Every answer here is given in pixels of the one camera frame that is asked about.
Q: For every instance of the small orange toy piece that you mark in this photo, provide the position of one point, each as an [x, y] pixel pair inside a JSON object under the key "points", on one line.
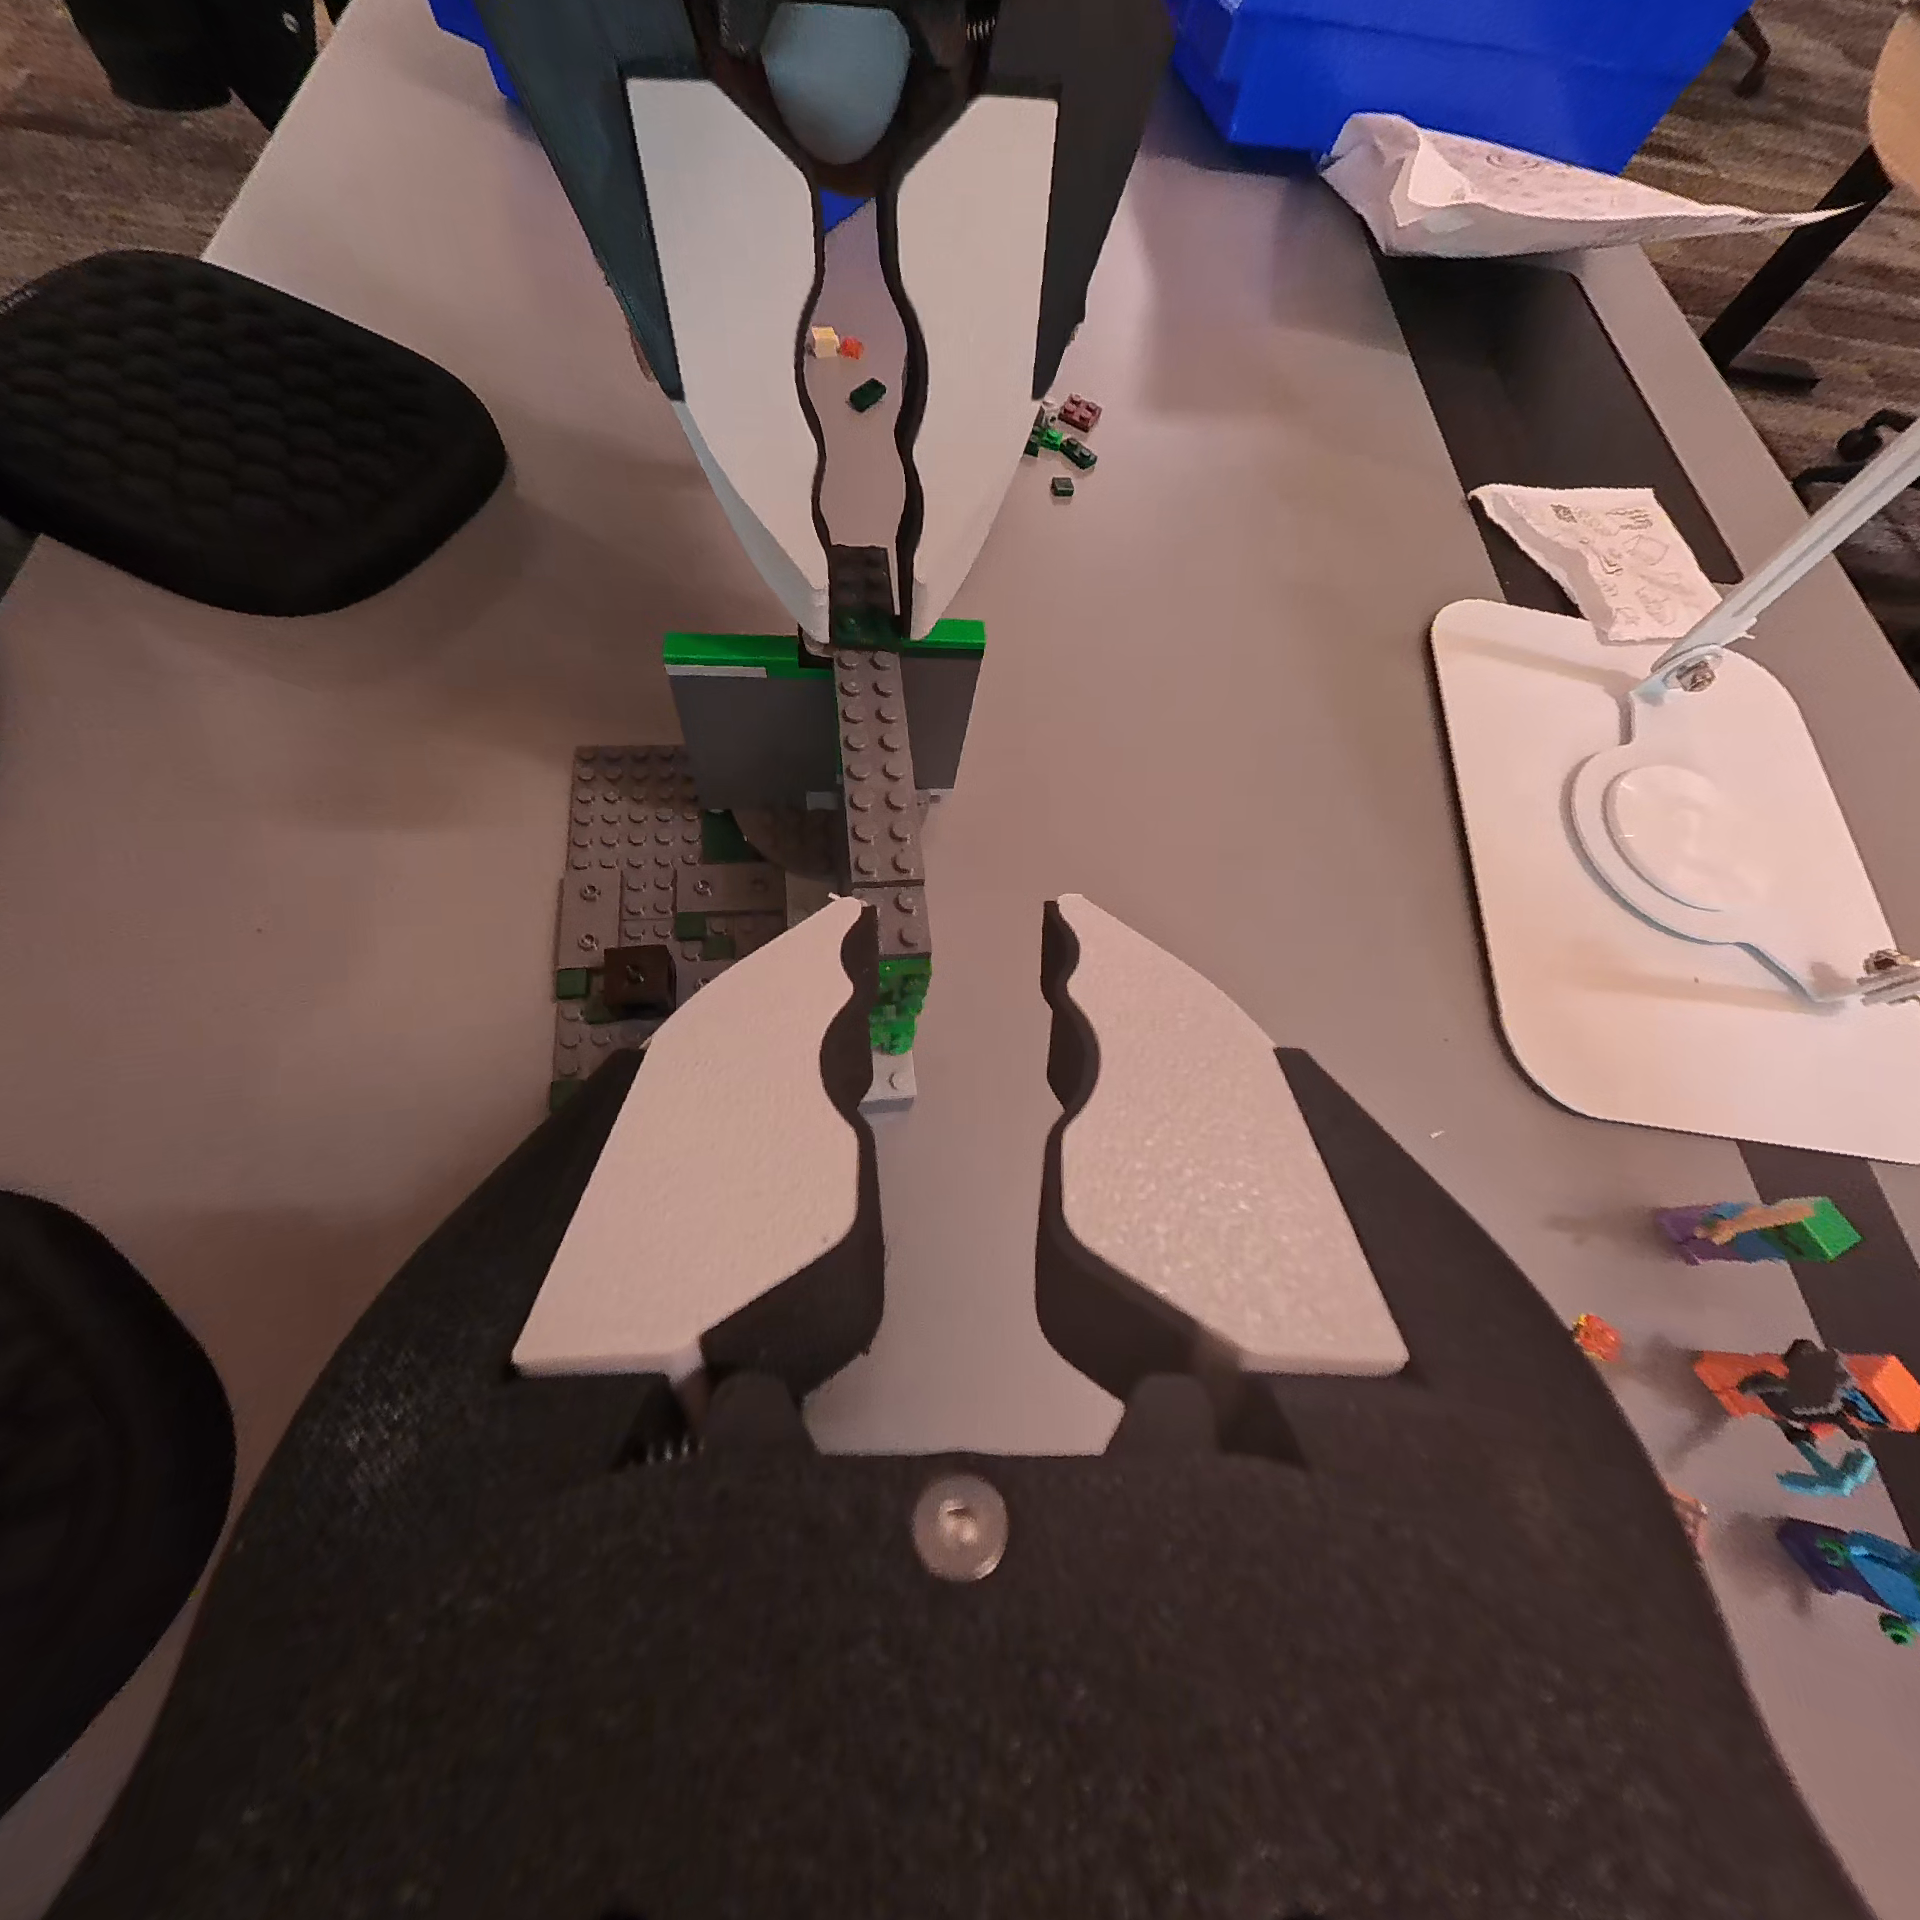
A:
{"points": [[1599, 1338]]}

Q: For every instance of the long grey toy brick strip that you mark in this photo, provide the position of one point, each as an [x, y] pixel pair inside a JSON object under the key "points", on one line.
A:
{"points": [[878, 750]]}

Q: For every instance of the purple green toy figure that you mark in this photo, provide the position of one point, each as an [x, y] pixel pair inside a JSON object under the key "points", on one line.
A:
{"points": [[1769, 1230]]}

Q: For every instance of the small crumpled printed paper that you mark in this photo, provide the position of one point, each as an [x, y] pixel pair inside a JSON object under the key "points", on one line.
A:
{"points": [[1606, 557]]}

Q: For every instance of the white lamp base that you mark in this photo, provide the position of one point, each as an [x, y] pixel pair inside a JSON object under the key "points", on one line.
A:
{"points": [[1529, 840]]}

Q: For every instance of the black desk leg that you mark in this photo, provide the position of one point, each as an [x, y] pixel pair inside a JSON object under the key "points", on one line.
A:
{"points": [[1793, 264]]}

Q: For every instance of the blue plastic bin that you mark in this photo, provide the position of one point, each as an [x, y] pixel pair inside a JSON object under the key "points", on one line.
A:
{"points": [[1425, 61], [475, 37]]}

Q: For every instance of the pile of small toy bricks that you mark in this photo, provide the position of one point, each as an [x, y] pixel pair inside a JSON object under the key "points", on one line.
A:
{"points": [[1077, 412]]}

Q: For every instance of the cyan toy piece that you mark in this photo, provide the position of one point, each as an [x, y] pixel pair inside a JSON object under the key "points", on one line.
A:
{"points": [[1829, 1468]]}

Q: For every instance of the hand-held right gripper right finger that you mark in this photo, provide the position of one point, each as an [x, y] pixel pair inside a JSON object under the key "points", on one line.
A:
{"points": [[1201, 1172]]}

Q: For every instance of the brown square toy brick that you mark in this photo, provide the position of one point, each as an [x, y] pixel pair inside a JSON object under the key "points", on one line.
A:
{"points": [[1689, 1516]]}

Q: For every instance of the orange dark toy figure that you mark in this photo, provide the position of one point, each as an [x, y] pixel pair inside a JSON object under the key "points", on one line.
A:
{"points": [[1741, 1381]]}

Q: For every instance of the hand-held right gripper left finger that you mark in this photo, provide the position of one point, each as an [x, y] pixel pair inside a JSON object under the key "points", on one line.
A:
{"points": [[692, 1172]]}

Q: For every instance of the blue purple toy figure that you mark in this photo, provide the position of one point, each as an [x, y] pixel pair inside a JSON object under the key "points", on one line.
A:
{"points": [[1861, 1569]]}

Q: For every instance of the white instruction sheet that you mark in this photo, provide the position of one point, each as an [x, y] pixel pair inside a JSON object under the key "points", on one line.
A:
{"points": [[1500, 189]]}

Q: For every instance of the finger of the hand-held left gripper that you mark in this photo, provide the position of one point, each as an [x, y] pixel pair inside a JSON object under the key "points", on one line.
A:
{"points": [[721, 301], [983, 329]]}

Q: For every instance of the grey green toy brick build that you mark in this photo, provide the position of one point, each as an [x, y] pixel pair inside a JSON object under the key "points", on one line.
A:
{"points": [[645, 825]]}

